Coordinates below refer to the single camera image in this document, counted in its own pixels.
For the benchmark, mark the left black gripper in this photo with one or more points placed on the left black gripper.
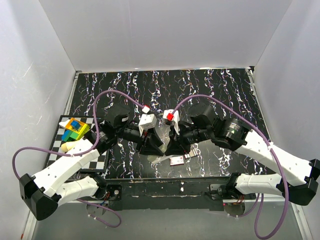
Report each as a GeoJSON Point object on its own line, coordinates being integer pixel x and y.
{"type": "Point", "coordinates": [150, 146]}

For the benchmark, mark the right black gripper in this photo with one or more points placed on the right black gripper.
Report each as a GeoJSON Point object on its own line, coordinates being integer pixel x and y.
{"type": "Point", "coordinates": [177, 145]}

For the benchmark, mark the beige stapler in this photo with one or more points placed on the beige stapler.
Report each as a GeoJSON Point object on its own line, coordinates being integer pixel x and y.
{"type": "Point", "coordinates": [158, 159]}

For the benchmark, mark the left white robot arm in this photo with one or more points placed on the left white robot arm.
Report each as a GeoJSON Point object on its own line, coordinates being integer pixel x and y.
{"type": "Point", "coordinates": [48, 189]}

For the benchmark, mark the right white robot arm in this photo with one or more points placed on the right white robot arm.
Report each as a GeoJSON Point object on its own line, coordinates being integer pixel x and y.
{"type": "Point", "coordinates": [299, 175]}

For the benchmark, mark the open staple box tray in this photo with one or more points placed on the open staple box tray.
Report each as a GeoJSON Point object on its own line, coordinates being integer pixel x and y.
{"type": "Point", "coordinates": [191, 154]}

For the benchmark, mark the checkered board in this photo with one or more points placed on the checkered board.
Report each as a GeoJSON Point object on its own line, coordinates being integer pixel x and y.
{"type": "Point", "coordinates": [92, 157]}

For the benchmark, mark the colourful toy block stack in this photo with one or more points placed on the colourful toy block stack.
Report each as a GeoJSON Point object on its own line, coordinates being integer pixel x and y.
{"type": "Point", "coordinates": [74, 129]}

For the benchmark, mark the beige wooden peg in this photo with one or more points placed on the beige wooden peg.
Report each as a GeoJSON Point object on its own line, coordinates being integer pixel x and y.
{"type": "Point", "coordinates": [68, 146]}

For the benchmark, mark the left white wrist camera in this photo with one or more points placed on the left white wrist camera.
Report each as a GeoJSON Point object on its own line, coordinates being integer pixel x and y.
{"type": "Point", "coordinates": [147, 121]}

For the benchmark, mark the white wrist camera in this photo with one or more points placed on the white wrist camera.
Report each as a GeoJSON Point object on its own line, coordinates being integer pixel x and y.
{"type": "Point", "coordinates": [147, 121]}
{"type": "Point", "coordinates": [172, 117]}

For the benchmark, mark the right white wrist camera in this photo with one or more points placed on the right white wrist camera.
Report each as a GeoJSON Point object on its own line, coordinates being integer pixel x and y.
{"type": "Point", "coordinates": [172, 117]}

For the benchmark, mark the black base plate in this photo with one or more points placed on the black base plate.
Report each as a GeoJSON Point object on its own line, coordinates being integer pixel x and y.
{"type": "Point", "coordinates": [173, 193]}

